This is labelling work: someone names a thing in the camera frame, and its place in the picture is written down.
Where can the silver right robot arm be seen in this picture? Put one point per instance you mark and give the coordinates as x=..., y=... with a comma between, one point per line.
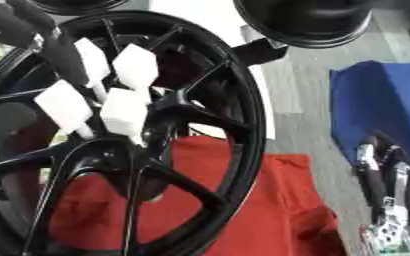
x=389, y=240

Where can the black spoked wheel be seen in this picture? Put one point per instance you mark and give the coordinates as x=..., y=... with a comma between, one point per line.
x=214, y=110

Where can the black bracket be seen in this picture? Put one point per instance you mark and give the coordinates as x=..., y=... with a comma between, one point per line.
x=260, y=51

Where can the blue cloth covered table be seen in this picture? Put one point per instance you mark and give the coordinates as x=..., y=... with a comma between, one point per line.
x=383, y=103

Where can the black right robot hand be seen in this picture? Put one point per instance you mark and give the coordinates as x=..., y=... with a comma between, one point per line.
x=377, y=180

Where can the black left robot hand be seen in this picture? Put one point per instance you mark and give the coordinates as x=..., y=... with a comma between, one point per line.
x=10, y=23

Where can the black round wheel rim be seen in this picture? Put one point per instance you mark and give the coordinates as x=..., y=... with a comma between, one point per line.
x=307, y=20
x=77, y=6

